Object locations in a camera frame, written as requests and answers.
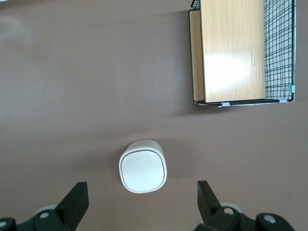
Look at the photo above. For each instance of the light wooden shelf board unit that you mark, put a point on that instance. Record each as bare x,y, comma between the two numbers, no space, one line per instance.
231,53

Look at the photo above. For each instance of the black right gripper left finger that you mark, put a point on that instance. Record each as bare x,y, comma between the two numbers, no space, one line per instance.
69,207

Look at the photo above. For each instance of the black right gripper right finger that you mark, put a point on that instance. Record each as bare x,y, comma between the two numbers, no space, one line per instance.
209,209

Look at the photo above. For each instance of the white push-lid trash can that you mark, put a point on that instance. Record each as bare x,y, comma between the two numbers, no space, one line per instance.
143,168

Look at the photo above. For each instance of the blue binder clip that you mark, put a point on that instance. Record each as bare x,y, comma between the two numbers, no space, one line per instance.
292,89
284,101
226,104

